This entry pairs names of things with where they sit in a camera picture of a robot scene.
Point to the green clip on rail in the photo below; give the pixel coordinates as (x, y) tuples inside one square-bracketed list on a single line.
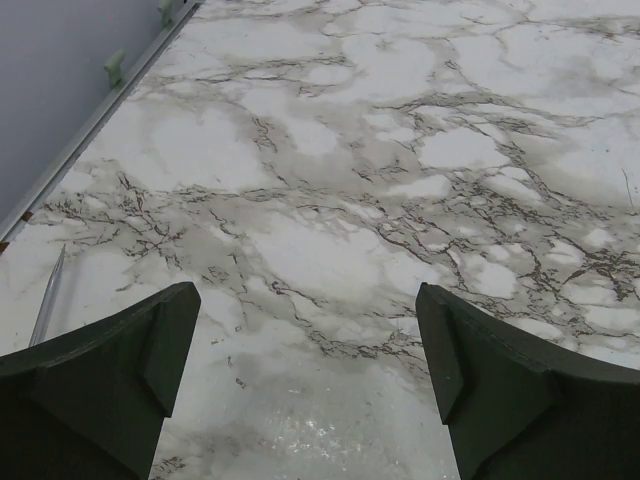
[(165, 8), (112, 67)]

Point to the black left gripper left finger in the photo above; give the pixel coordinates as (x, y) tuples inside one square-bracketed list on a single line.
[(91, 403)]

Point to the aluminium table edge rail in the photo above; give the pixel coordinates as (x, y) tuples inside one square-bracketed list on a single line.
[(55, 94)]

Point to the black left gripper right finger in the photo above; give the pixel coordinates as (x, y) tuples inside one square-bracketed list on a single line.
[(520, 407)]

